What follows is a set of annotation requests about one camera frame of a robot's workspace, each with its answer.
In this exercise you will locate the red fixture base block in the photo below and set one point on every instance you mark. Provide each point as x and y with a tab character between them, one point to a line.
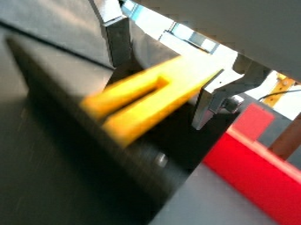
263	178

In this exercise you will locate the yellow two-pronged square-circle object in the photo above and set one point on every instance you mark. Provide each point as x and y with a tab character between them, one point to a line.
134	104

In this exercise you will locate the red square peg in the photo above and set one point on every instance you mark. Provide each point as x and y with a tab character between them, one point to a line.
253	121

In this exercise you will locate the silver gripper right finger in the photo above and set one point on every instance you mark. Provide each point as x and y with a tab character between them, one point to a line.
218	95

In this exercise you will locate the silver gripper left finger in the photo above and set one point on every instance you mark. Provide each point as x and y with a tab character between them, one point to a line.
115	30

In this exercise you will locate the black curved regrasp stand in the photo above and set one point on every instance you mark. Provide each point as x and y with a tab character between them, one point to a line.
143	174

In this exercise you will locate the dark brown cylinder peg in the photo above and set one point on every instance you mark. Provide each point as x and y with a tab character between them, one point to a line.
289	140

